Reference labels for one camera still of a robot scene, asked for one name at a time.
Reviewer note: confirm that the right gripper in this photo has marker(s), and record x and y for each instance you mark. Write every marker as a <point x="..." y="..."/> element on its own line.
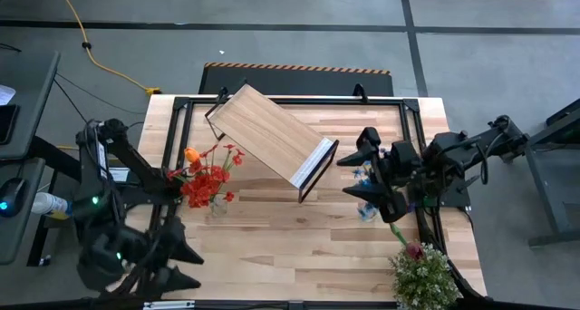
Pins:
<point x="401" y="174"/>

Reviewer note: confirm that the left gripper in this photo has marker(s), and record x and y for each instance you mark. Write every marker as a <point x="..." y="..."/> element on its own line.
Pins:
<point x="156" y="255"/>

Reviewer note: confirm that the blue artificial flower bunch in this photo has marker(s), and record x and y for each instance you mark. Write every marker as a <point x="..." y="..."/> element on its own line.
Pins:
<point x="366" y="210"/>

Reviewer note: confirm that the clear glass vase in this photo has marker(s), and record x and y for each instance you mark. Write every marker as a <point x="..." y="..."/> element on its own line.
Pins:
<point x="219" y="209"/>
<point x="369" y="216"/>

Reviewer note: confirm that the red artificial flower bunch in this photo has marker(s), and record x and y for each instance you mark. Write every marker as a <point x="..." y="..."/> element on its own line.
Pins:
<point x="206" y="183"/>

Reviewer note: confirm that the dark red artificial tulip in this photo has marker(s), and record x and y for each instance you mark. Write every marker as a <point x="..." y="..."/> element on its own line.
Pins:
<point x="414" y="251"/>

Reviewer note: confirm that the orange artificial tulip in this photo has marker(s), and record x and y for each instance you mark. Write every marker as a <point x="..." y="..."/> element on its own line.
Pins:
<point x="192" y="154"/>

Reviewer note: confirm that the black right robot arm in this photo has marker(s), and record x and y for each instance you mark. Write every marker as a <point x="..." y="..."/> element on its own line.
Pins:
<point x="471" y="147"/>

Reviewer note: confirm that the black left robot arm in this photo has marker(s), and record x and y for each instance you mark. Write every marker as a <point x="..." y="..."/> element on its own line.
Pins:
<point x="136" y="165"/>

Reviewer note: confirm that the silver metal bar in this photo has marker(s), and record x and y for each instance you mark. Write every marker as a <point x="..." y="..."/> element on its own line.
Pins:
<point x="168" y="304"/>

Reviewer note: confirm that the black table clamp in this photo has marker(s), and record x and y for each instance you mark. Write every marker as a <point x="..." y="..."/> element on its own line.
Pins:
<point x="223" y="93"/>
<point x="361" y="92"/>

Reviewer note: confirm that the white printed cardboard box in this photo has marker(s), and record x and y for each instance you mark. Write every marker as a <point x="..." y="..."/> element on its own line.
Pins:
<point x="118" y="174"/>

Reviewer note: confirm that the black hazard-striped floor mat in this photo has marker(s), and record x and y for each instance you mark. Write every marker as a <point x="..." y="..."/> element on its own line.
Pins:
<point x="294" y="81"/>

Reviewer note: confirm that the white-flowered green bush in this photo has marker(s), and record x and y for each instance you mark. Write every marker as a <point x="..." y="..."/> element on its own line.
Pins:
<point x="423" y="283"/>

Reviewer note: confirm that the white spray bottle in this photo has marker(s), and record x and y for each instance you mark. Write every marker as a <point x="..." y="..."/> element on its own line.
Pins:
<point x="50" y="205"/>

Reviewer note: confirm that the grey mouse tray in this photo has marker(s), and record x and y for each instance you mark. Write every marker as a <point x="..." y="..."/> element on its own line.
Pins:
<point x="18" y="237"/>

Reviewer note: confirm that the black diagonal support beam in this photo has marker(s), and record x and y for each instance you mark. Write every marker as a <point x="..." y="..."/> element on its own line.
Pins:
<point x="54" y="153"/>

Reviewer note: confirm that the dark metal side table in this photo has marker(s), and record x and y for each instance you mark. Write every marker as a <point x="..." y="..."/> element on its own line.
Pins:
<point x="553" y="174"/>

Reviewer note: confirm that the black computer mouse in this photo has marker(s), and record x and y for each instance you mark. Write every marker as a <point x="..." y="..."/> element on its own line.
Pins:
<point x="11" y="196"/>

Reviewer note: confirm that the black phone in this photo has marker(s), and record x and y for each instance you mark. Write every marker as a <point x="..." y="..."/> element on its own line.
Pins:
<point x="6" y="124"/>

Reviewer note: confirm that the grey desk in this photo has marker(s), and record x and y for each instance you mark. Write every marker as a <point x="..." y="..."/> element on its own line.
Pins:
<point x="27" y="101"/>

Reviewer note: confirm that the white paper sheet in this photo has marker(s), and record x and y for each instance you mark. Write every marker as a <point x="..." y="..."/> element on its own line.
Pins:
<point x="5" y="94"/>

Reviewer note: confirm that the wooden shelf black metal frame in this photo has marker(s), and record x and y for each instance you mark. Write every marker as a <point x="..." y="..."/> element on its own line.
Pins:
<point x="272" y="128"/>

